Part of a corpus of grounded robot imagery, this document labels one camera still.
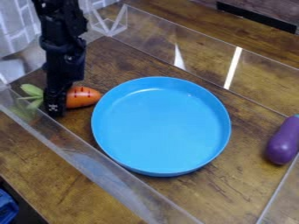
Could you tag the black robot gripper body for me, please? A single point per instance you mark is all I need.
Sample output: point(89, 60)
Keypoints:
point(62, 24)

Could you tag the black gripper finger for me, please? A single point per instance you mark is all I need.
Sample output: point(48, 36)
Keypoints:
point(54, 98)

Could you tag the orange toy carrot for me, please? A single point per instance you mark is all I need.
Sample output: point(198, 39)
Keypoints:
point(78, 96)

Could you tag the blue round tray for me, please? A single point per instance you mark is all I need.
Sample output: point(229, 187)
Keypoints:
point(161, 126)

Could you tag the blue object at corner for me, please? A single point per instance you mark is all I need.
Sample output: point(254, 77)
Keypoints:
point(8, 208)

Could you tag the purple toy eggplant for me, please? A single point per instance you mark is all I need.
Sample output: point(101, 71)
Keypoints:
point(282, 144)

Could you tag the clear acrylic enclosure wall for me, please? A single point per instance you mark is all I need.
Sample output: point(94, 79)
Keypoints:
point(244, 61)

